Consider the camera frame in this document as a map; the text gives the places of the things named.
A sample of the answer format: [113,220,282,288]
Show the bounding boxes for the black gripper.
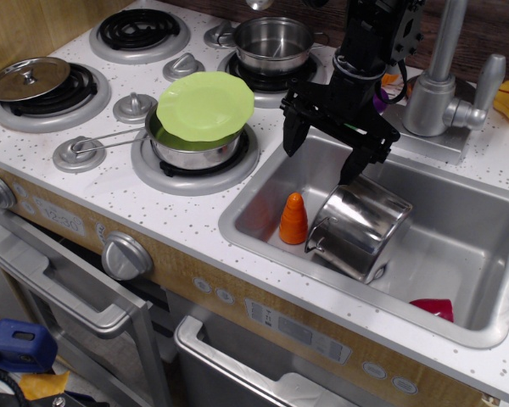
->
[281,65,400,185]

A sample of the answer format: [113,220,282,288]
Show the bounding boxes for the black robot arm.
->
[281,1,424,185]

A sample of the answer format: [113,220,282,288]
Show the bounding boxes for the overturned steel pot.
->
[305,176,414,284]

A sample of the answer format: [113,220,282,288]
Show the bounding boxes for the steel pot on burner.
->
[231,17,330,76]

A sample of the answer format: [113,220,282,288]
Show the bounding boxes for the silver sink basin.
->
[219,133,509,348]

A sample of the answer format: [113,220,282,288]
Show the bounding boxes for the steel pot lid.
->
[0,57,71,102]

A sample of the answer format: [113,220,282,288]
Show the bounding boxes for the purple toy piece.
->
[372,88,389,114]

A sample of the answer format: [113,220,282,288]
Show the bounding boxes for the back right burner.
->
[217,52,327,109]

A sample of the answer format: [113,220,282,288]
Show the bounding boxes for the burner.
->
[89,8,190,64]
[217,52,327,109]
[131,126,260,197]
[0,64,111,134]

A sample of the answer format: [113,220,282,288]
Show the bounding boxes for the orange toy piece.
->
[381,73,401,86]

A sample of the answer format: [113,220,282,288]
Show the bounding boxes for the orange toy carrot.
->
[279,192,308,245]

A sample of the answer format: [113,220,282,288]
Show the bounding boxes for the silver toy faucet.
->
[383,1,506,164]

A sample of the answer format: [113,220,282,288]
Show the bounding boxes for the green plastic plate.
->
[156,71,255,142]

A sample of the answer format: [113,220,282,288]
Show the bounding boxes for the grey stove knob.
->
[53,137,106,173]
[162,53,205,82]
[113,92,157,124]
[204,20,236,49]

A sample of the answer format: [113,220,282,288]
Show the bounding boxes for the front right burner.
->
[131,126,260,197]

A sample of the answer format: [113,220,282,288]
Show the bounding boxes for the red toy piece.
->
[410,298,454,322]

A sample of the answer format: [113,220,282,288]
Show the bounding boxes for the back left burner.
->
[89,8,190,64]

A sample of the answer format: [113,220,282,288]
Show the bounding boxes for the front left burner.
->
[0,64,111,134]

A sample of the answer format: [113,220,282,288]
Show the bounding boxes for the blue clamp tool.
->
[0,319,58,373]

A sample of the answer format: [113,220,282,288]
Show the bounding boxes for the yellow cloth piece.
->
[19,371,70,401]

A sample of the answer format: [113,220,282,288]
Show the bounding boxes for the steel saucepan with handle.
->
[70,105,247,171]

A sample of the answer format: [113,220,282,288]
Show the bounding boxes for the dishwasher door with handle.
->
[175,315,388,406]

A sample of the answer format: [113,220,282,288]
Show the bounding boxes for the oven door with handle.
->
[0,212,172,406]

